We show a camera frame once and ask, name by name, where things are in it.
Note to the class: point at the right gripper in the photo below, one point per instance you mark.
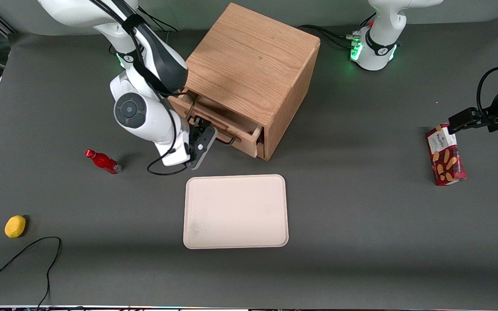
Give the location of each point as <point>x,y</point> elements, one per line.
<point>196,132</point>

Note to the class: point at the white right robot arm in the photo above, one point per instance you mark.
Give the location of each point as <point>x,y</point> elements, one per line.
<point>145,108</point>

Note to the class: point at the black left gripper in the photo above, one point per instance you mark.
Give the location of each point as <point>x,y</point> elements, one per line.
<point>484,118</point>

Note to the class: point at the yellow lemon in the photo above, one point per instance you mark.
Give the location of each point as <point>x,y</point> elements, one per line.
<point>15,226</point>

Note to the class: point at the wooden drawer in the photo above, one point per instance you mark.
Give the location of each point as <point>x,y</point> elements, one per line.
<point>236,125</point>

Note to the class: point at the small red soda bottle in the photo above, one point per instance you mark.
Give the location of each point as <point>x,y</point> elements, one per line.
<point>102,161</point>

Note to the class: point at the white plastic tray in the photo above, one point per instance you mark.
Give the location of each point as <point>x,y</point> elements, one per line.
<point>236,211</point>

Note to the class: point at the wooden drawer cabinet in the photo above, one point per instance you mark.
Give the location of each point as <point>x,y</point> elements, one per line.
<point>253,56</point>

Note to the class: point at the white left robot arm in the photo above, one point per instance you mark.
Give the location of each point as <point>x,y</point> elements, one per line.
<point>376,39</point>

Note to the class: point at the red cookie box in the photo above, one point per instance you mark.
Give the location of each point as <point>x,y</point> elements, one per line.
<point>445,155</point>

